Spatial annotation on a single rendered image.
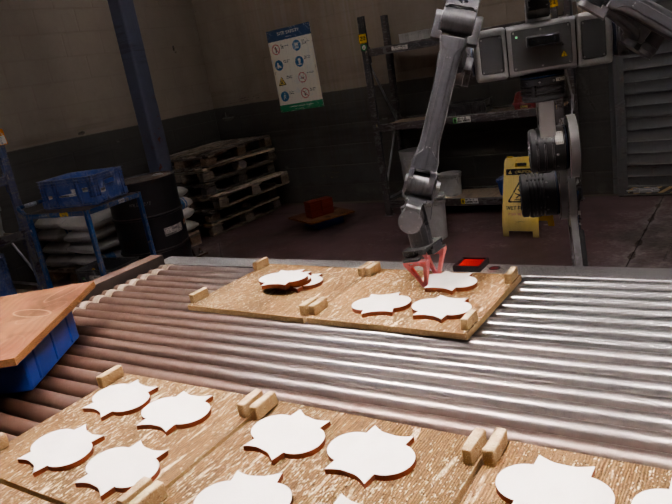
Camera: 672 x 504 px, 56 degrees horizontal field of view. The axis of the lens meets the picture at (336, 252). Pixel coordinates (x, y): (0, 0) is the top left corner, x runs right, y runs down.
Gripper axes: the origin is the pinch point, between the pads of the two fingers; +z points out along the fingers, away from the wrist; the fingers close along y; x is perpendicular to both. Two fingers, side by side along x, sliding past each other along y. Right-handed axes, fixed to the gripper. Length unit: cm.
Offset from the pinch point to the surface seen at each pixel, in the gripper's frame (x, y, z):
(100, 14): -488, -315, -209
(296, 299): -31.3, 16.0, -2.7
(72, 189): -336, -122, -47
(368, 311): -5.5, 21.5, -0.5
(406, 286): -6.1, 2.4, 0.8
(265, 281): -42.4, 13.8, -7.8
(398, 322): 2.9, 23.1, 1.8
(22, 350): -55, 75, -17
